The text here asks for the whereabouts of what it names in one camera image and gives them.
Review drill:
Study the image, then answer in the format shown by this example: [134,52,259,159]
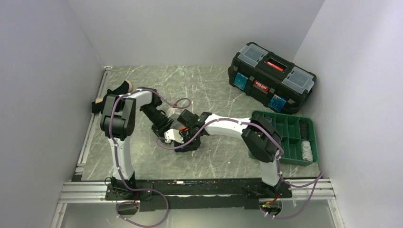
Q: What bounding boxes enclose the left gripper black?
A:
[141,104,174,143]

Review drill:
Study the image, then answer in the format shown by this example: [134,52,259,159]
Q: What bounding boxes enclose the dark striped roll in tray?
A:
[299,120,309,140]

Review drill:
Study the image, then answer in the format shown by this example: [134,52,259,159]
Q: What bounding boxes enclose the dark navy orange clothes pile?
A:
[174,141,201,152]

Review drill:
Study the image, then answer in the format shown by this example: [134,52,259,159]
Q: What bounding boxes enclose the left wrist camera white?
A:
[166,107,182,118]

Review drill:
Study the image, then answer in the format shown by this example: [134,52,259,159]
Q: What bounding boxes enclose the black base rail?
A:
[105,178,292,212]

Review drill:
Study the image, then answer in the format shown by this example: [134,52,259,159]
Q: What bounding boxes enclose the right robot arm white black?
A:
[173,110,284,197]

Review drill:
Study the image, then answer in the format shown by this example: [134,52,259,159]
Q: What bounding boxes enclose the grey striped roll right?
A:
[301,141,313,162]

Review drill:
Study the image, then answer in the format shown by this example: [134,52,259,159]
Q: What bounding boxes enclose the aluminium frame rail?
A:
[50,67,111,228]

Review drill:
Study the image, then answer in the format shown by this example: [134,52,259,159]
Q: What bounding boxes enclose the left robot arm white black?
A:
[100,87,173,200]

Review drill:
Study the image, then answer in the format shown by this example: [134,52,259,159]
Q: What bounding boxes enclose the black toolbox with clear lids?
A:
[228,42,317,114]

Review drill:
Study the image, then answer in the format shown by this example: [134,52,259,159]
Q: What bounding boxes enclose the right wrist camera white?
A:
[164,129,184,143]

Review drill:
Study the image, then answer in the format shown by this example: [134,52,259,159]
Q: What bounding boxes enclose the navy striped underwear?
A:
[264,116,274,125]

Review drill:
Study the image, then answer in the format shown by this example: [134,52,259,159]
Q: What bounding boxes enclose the green compartment tray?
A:
[252,110,319,166]

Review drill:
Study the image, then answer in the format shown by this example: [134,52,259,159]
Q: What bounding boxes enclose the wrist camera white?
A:
[164,129,184,143]
[166,107,182,118]

